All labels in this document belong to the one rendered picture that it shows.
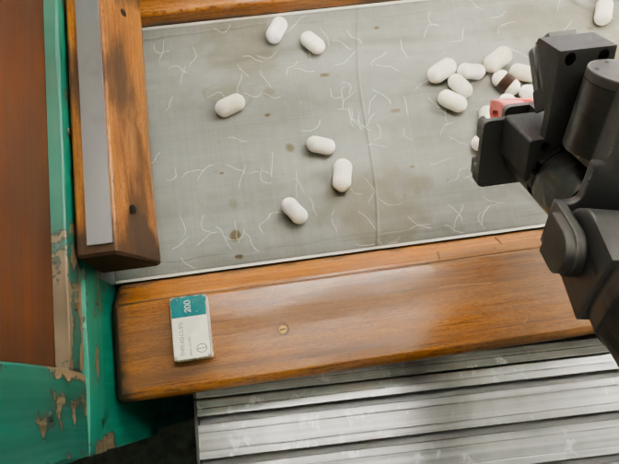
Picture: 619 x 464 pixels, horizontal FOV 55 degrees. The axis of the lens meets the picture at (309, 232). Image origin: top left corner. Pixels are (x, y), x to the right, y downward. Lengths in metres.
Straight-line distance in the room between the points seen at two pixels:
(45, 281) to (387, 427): 0.39
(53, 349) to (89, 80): 0.24
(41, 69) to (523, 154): 0.42
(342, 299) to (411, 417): 0.17
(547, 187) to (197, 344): 0.34
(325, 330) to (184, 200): 0.21
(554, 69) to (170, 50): 0.43
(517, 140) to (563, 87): 0.06
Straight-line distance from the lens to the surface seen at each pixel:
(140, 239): 0.56
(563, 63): 0.48
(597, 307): 0.41
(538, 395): 0.74
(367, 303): 0.60
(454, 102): 0.70
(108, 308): 0.62
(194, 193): 0.66
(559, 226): 0.42
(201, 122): 0.69
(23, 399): 0.43
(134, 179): 0.58
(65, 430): 0.49
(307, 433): 0.69
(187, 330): 0.58
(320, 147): 0.65
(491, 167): 0.56
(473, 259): 0.63
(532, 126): 0.52
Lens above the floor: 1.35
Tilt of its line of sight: 75 degrees down
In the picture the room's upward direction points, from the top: 7 degrees clockwise
